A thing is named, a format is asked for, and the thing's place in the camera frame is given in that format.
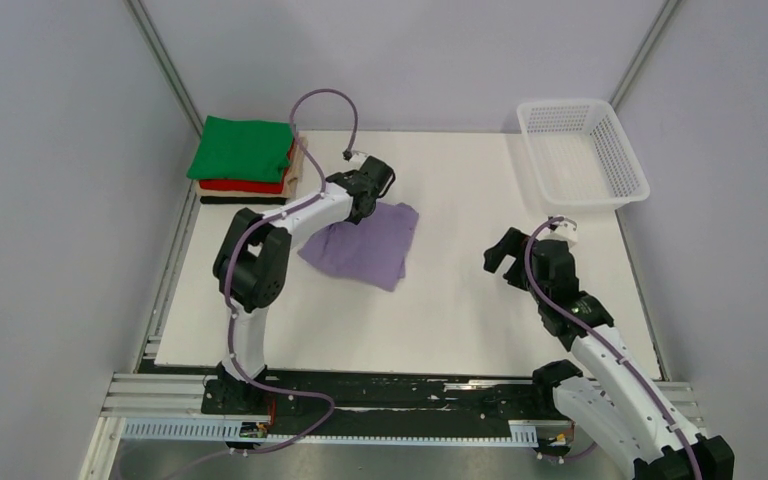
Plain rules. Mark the lavender t shirt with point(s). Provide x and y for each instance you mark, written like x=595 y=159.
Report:
x=372 y=251

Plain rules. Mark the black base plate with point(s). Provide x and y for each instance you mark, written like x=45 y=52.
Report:
x=389 y=406

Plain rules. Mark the beige folded t shirt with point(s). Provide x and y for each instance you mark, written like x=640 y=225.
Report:
x=295 y=160

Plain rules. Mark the white plastic basket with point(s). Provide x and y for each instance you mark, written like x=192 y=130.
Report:
x=580 y=158

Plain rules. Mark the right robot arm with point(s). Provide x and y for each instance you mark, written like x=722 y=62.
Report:
x=602 y=389

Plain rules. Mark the green folded t shirt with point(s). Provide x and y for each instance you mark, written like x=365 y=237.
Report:
x=248 y=150

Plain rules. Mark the black folded t shirt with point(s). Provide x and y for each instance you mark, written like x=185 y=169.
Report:
x=218 y=200

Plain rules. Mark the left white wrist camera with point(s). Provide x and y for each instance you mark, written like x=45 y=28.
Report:
x=355 y=158

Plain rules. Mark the red folded t shirt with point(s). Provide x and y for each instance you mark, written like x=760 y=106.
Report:
x=248 y=186

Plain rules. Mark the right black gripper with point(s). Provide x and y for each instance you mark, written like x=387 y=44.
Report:
x=513 y=244

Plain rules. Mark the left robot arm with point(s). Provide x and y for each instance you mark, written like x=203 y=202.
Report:
x=252 y=263

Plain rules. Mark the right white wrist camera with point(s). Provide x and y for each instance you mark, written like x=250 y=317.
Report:
x=565 y=230

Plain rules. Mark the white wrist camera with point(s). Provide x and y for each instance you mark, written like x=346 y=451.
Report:
x=355 y=158
x=565 y=230

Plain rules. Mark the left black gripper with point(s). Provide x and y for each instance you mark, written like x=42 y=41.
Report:
x=353 y=218

